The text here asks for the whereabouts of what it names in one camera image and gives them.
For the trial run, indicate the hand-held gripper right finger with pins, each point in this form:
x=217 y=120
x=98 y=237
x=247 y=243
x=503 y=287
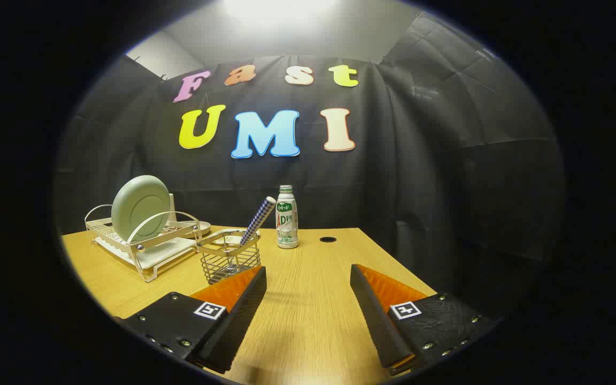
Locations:
x=375 y=315

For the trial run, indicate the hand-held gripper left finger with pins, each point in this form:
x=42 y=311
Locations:
x=238 y=321

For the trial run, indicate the pale green plate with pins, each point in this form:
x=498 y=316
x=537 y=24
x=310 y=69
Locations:
x=139 y=206

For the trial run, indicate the white green label bottle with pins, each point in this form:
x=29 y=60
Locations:
x=286 y=224

